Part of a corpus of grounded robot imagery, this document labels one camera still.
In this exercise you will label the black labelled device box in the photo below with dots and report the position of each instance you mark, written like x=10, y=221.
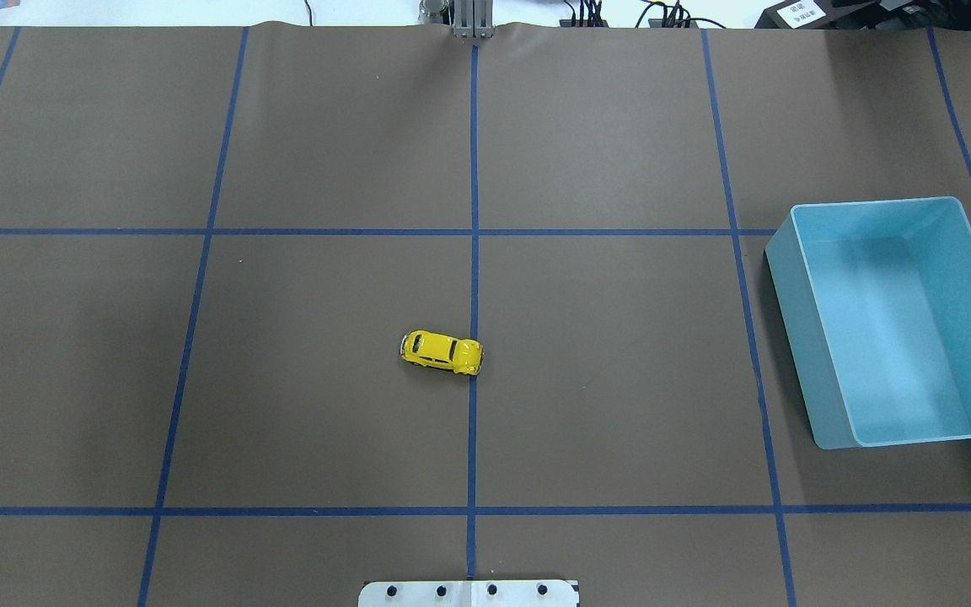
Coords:
x=808, y=15

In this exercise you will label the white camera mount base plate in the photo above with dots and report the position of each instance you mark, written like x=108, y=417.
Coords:
x=532, y=592

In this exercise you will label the yellow beetle toy car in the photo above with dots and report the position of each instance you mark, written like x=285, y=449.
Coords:
x=461, y=356

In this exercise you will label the aluminium frame post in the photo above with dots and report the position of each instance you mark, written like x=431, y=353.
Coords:
x=472, y=19

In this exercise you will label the light blue plastic bin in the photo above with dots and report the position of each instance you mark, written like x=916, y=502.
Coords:
x=876, y=301

